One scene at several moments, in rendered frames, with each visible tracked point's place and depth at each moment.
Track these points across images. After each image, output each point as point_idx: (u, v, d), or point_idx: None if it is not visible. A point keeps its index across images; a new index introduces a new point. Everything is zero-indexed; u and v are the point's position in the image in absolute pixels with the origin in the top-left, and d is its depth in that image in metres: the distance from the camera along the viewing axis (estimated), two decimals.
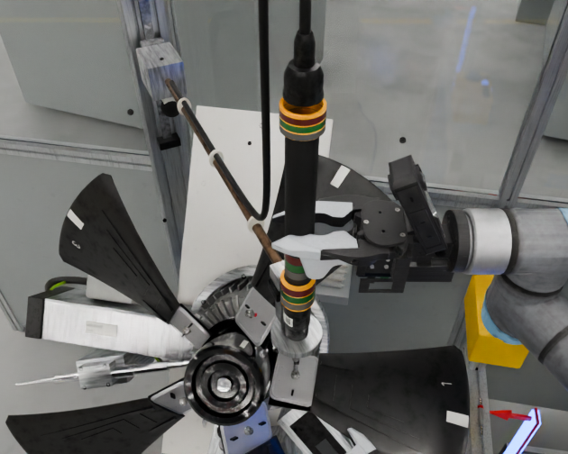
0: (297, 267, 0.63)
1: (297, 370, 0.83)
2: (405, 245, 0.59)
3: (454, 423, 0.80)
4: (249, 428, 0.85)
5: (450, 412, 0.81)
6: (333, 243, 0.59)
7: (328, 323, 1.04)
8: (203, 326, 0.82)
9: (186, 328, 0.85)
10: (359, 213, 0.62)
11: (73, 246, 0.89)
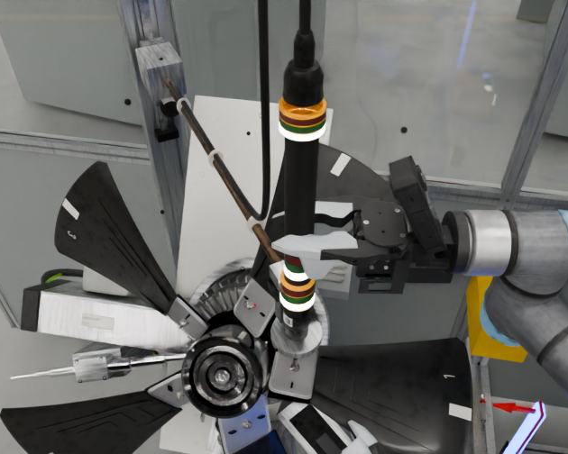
0: (296, 267, 0.63)
1: (293, 367, 0.80)
2: (405, 246, 0.59)
3: (457, 416, 0.78)
4: (248, 422, 0.83)
5: (453, 404, 0.79)
6: (333, 243, 0.59)
7: (328, 316, 1.02)
8: (201, 317, 0.80)
9: (183, 320, 0.83)
10: (359, 214, 0.62)
11: (68, 236, 0.88)
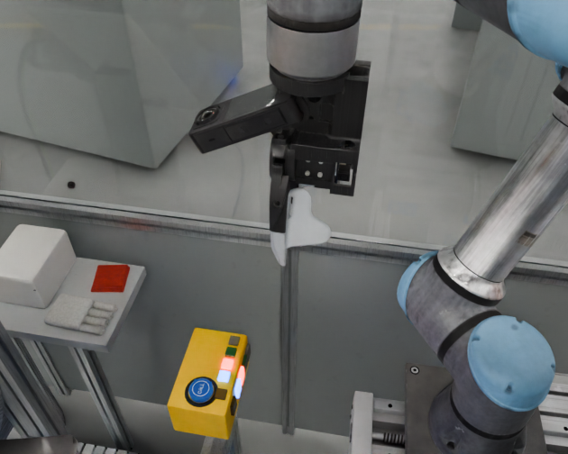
0: None
1: None
2: (273, 149, 0.50)
3: None
4: None
5: None
6: (272, 213, 0.55)
7: (0, 391, 0.92)
8: None
9: None
10: None
11: None
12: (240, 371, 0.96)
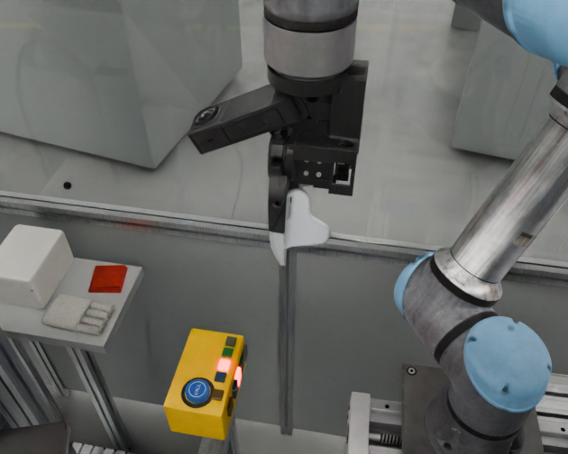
0: None
1: None
2: (271, 149, 0.50)
3: None
4: None
5: None
6: (271, 213, 0.55)
7: None
8: None
9: None
10: None
11: None
12: (236, 372, 0.96)
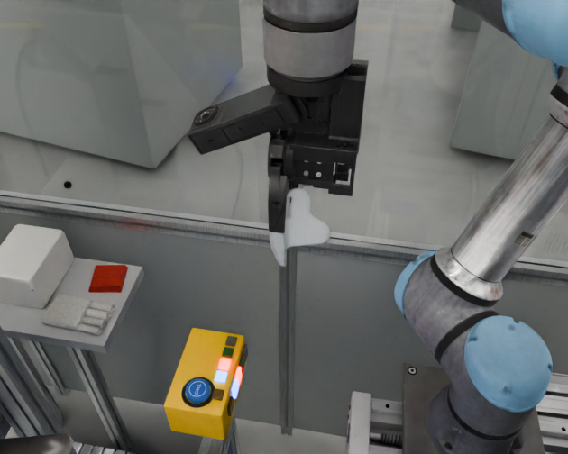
0: None
1: None
2: (271, 149, 0.50)
3: None
4: None
5: None
6: (271, 213, 0.55)
7: None
8: None
9: None
10: None
11: None
12: (237, 371, 0.96)
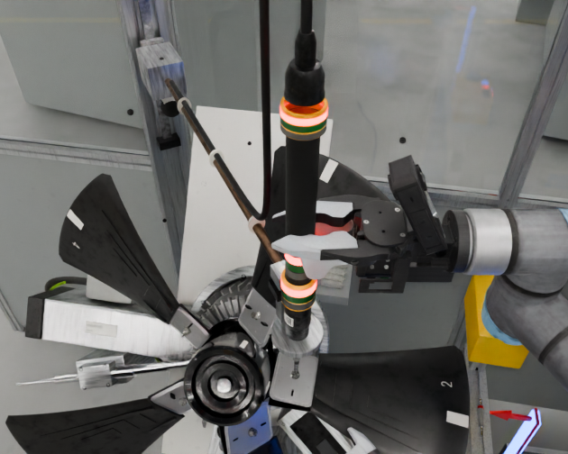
0: (297, 267, 0.63)
1: (252, 433, 0.83)
2: (405, 245, 0.59)
3: None
4: (186, 402, 0.86)
5: None
6: (333, 243, 0.59)
7: (328, 323, 1.04)
8: (269, 340, 0.80)
9: (258, 314, 0.83)
10: (359, 213, 0.62)
11: None
12: None
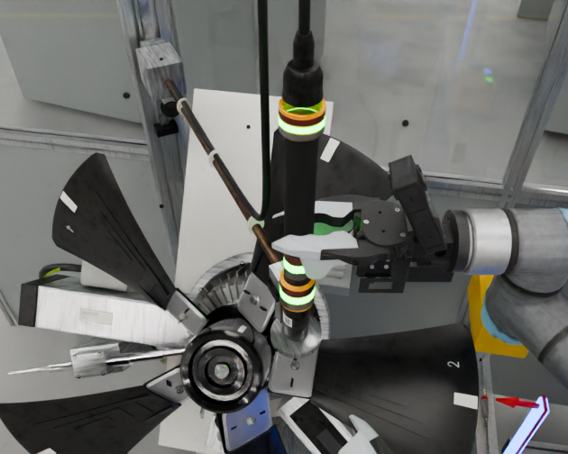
0: (296, 267, 0.63)
1: (251, 422, 0.81)
2: (405, 245, 0.59)
3: None
4: (182, 389, 0.83)
5: None
6: (333, 243, 0.59)
7: (329, 312, 1.02)
8: (268, 324, 0.78)
9: (256, 299, 0.81)
10: (359, 213, 0.62)
11: None
12: None
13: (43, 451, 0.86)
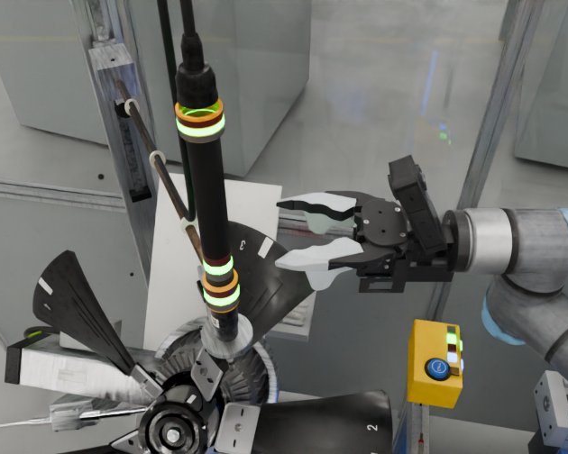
0: (214, 268, 0.64)
1: None
2: (405, 245, 0.59)
3: None
4: None
5: None
6: (338, 251, 0.58)
7: (279, 369, 1.15)
8: (214, 394, 0.92)
9: (205, 371, 0.94)
10: (359, 213, 0.62)
11: (240, 240, 0.95)
12: (460, 354, 1.20)
13: None
